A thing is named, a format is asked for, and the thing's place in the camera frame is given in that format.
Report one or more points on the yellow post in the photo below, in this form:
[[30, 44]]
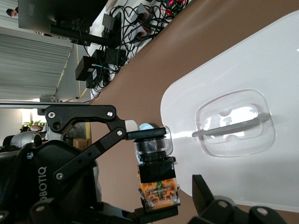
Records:
[[87, 130]]

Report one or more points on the grey power strip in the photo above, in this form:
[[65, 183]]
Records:
[[140, 35], [142, 10]]

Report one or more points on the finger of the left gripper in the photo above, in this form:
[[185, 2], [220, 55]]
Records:
[[161, 213], [93, 112]]

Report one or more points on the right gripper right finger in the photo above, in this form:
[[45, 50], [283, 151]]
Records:
[[222, 210]]

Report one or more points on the small black power adapter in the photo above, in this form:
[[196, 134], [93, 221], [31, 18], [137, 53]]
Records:
[[108, 21]]

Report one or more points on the brown cardboard box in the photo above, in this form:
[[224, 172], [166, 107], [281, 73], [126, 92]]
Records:
[[79, 144]]

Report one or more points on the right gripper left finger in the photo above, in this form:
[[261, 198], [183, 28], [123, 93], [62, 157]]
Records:
[[39, 213]]

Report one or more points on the black computer monitor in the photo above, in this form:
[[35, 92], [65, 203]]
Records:
[[46, 14]]

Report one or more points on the aluminium frame bar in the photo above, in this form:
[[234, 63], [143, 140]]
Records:
[[23, 105]]

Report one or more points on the dark-haired person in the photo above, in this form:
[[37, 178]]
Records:
[[11, 11]]

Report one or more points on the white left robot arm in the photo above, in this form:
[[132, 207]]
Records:
[[21, 138]]

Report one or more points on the flat black power adapter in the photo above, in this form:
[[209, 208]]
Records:
[[112, 57]]

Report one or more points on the white lidded storage box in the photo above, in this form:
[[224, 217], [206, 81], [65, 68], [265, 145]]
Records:
[[233, 70]]

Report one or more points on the green potted plant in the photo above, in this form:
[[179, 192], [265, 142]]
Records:
[[35, 123]]

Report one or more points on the large black power adapter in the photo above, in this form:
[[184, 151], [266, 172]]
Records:
[[84, 67]]

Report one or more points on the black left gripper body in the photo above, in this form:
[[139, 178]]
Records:
[[23, 182]]

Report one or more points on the black adapter with green light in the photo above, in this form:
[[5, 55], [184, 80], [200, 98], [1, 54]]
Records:
[[94, 79]]

